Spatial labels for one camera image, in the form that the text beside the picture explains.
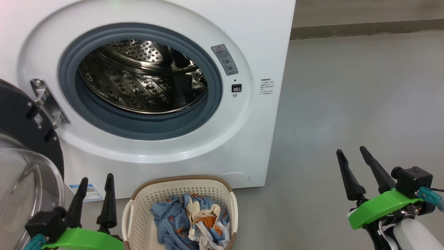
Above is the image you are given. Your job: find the small printed text label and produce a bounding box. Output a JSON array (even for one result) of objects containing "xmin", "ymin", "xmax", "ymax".
[{"xmin": 260, "ymin": 78, "xmax": 275, "ymax": 96}]

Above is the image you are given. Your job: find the black round glass washer door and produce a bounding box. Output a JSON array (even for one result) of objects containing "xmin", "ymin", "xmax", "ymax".
[{"xmin": 0, "ymin": 79, "xmax": 66, "ymax": 250}]

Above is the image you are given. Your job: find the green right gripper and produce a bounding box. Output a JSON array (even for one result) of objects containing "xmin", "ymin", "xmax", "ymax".
[{"xmin": 336, "ymin": 146, "xmax": 436, "ymax": 250}]

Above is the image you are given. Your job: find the perforated steel washer drum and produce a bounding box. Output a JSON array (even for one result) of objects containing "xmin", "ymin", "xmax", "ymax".
[{"xmin": 78, "ymin": 39, "xmax": 208, "ymax": 115}]

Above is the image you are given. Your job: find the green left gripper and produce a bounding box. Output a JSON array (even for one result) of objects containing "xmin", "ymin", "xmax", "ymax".
[{"xmin": 42, "ymin": 173, "xmax": 123, "ymax": 250}]

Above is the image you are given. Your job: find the cream perforated laundry basket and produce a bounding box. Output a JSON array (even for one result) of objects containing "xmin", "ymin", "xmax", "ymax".
[{"xmin": 121, "ymin": 175, "xmax": 239, "ymax": 250}]

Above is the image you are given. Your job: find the blue white energy label sticker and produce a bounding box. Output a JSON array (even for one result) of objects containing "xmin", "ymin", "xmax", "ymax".
[{"xmin": 68, "ymin": 183, "xmax": 104, "ymax": 202}]

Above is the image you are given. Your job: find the grey warning sticker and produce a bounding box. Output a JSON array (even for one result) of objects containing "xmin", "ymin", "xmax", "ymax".
[{"xmin": 211, "ymin": 44, "xmax": 239, "ymax": 76}]

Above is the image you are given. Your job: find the silver metal door hinge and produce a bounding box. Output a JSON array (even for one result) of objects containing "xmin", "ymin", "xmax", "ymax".
[{"xmin": 31, "ymin": 78, "xmax": 70, "ymax": 130}]

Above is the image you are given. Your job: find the cream garment with orange patch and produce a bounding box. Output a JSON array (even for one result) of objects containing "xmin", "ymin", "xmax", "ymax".
[{"xmin": 186, "ymin": 200, "xmax": 226, "ymax": 250}]

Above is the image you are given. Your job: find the grey rubber door gasket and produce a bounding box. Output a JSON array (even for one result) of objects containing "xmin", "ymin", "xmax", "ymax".
[{"xmin": 58, "ymin": 23, "xmax": 223, "ymax": 140}]

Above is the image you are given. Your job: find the white front-load washing machine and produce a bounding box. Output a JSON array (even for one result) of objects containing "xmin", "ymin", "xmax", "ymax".
[{"xmin": 0, "ymin": 0, "xmax": 296, "ymax": 201}]

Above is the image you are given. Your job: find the round white filter cover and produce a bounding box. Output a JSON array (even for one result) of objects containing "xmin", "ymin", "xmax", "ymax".
[{"xmin": 219, "ymin": 172, "xmax": 250, "ymax": 185}]

